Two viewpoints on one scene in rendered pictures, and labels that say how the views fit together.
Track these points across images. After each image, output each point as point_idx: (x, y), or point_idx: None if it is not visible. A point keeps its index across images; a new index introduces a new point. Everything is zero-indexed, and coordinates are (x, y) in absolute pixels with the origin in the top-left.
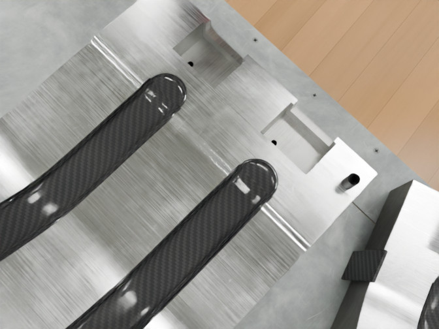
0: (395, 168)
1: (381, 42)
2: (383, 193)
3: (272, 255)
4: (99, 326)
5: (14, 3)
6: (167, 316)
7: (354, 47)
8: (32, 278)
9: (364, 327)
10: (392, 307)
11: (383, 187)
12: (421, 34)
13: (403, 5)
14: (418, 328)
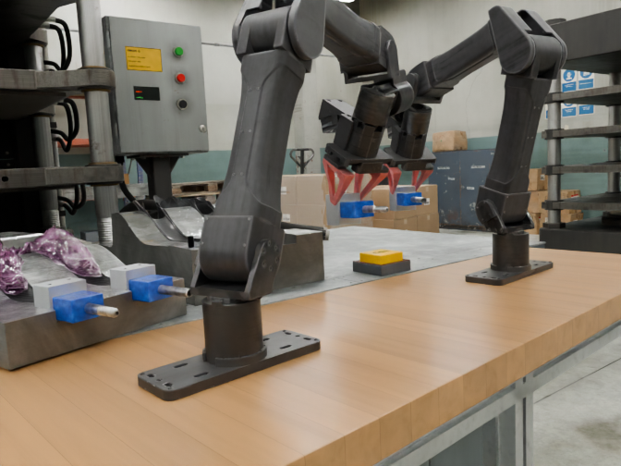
0: (200, 315)
1: (300, 315)
2: (187, 312)
3: (171, 244)
4: (171, 231)
5: (346, 263)
6: (164, 239)
7: (298, 310)
8: (196, 223)
9: (120, 263)
10: None
11: (190, 312)
12: (302, 324)
13: (332, 321)
14: (104, 275)
